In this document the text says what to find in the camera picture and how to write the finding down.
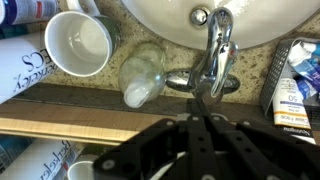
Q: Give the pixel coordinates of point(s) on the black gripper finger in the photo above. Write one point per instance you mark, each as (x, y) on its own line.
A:
(202, 162)

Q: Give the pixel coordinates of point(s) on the clear liquid soap bottle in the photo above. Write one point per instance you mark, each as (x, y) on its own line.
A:
(142, 75)

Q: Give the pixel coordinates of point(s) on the white Berkeley water bottle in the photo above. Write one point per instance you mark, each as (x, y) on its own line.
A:
(24, 61)

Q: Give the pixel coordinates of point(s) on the orange cap white bottle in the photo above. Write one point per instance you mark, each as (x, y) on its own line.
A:
(14, 12)

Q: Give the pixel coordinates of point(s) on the chrome faucet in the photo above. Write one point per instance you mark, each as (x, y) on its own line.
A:
(206, 79)

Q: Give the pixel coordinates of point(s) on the white sunscreen tube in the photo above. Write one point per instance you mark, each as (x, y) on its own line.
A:
(289, 111)

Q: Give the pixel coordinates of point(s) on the metal mesh organizer tray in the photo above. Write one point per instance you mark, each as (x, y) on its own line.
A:
(278, 65)

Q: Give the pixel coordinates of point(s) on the white oval sink basin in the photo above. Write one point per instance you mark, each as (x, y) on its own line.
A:
(247, 22)

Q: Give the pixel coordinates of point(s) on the white ceramic mug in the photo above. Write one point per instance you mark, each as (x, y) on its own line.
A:
(81, 41)

